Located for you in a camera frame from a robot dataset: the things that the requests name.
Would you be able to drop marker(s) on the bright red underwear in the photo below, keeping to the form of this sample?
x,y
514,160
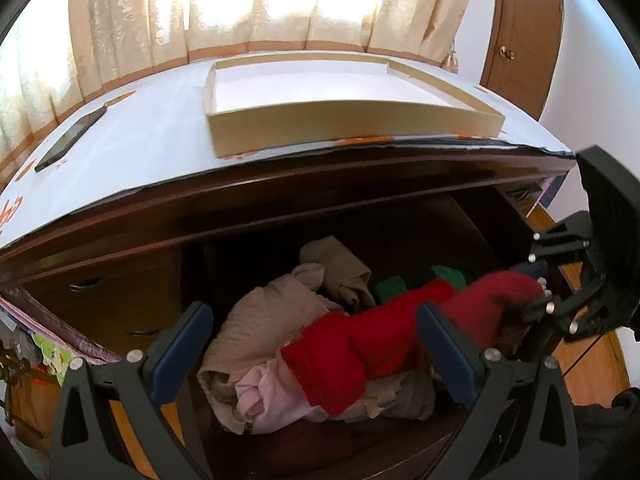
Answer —
x,y
345,350

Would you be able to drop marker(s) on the brass door knob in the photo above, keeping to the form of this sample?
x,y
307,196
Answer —
x,y
506,51

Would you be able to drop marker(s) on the brown wooden door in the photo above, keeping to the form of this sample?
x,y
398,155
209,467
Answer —
x,y
525,25

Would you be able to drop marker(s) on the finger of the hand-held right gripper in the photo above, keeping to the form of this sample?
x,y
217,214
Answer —
x,y
565,242
575,310

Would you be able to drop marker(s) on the pink underwear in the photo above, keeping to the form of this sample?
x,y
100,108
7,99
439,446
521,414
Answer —
x,y
280,395

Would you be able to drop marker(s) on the cream patterned curtain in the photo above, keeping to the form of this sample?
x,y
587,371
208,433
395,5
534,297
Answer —
x,y
125,20

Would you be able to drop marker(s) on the black smartphone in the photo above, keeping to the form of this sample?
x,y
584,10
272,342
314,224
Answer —
x,y
70,140

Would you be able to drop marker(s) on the wooden drawer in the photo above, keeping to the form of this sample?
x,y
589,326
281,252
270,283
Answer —
x,y
250,250

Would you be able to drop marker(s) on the pink striped bag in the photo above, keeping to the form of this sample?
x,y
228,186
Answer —
x,y
55,325

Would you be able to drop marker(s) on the white orange printed table cover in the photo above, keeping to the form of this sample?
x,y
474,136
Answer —
x,y
150,150

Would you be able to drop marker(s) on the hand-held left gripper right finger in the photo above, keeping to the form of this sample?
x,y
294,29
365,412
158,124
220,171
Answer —
x,y
445,347

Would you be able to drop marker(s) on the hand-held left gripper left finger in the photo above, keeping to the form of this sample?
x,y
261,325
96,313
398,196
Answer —
x,y
182,347

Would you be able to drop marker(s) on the person's dark clothing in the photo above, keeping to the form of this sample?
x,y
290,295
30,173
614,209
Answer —
x,y
610,435

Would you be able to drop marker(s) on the large beige underwear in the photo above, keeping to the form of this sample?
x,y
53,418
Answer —
x,y
265,325

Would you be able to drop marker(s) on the curtain tassel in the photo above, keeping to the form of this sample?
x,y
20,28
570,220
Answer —
x,y
450,60

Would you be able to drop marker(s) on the shallow cardboard box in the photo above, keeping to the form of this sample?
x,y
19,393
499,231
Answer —
x,y
310,85

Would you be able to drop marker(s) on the red underwear with white trim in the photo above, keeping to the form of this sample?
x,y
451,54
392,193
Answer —
x,y
490,300

